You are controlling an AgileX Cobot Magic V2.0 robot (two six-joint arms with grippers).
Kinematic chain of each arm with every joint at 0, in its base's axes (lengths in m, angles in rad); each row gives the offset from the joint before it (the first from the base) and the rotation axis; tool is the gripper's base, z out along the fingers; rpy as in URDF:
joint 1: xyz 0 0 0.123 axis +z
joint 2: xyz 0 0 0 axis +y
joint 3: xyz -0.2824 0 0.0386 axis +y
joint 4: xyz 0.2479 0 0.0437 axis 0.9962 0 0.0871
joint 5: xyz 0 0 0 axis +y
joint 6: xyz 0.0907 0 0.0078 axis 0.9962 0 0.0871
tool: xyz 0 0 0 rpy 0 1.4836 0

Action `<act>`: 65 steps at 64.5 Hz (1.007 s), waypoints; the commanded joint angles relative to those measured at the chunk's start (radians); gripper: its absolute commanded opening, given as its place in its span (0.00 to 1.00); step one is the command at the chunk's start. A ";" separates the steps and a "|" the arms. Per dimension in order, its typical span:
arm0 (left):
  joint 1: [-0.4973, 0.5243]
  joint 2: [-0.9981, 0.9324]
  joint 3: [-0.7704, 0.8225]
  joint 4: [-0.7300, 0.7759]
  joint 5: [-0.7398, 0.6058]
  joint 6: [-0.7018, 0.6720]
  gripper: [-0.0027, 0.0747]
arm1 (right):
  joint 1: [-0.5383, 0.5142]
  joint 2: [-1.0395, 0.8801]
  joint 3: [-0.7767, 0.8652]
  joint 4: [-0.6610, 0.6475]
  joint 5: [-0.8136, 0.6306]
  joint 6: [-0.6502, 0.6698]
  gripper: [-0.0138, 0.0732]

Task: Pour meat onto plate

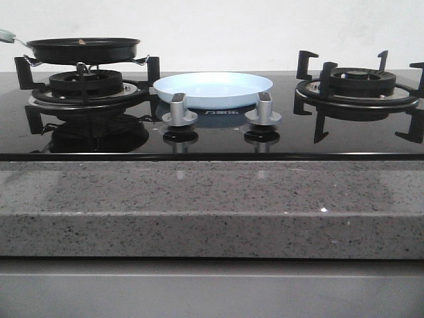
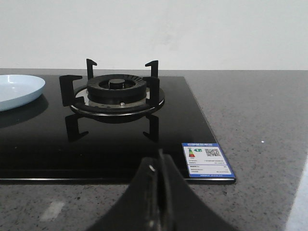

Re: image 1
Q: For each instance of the silver stove knob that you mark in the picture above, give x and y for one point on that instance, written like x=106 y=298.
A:
x=179 y=114
x=263 y=114

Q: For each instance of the black gas burner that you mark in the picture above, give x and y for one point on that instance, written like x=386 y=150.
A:
x=354 y=94
x=81 y=94

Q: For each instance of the left black gas burner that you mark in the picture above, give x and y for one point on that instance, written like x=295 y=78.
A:
x=81 y=94

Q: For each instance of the light blue plate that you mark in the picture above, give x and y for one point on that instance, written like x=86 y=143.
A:
x=213 y=90

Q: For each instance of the black frying pan mint handle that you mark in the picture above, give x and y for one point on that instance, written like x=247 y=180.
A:
x=95 y=51

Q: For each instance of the left black pan support grate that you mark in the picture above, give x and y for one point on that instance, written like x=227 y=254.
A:
x=23 y=74

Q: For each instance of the left silver stove knob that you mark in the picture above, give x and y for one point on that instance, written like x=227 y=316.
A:
x=179 y=114

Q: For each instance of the grey cabinet front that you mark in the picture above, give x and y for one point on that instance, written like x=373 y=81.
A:
x=209 y=288

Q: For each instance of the black pan support grate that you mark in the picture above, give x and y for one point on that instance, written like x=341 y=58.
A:
x=23 y=74
x=415 y=132

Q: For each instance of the black glass gas stove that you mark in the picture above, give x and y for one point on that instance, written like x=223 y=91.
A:
x=307 y=131

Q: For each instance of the right black pan support grate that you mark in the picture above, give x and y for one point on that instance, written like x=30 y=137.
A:
x=415 y=132

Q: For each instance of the right black gas burner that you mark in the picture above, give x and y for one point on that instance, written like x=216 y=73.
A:
x=354 y=94

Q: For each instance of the right silver stove knob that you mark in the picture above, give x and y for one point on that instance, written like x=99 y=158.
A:
x=263 y=114

